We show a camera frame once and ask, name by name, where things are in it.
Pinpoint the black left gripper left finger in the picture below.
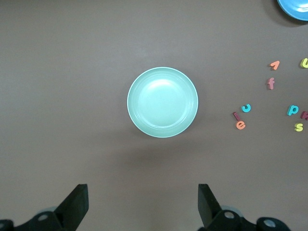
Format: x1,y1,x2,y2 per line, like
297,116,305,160
0,184,90,231

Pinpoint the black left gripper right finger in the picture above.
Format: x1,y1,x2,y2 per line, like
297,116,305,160
198,184,293,231

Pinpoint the pale green plate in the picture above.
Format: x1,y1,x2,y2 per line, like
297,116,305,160
127,66,199,139

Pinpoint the teal foam letter p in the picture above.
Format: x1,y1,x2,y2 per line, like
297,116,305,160
286,105,299,116

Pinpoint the blue plate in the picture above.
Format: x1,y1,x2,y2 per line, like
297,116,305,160
276,0,308,21

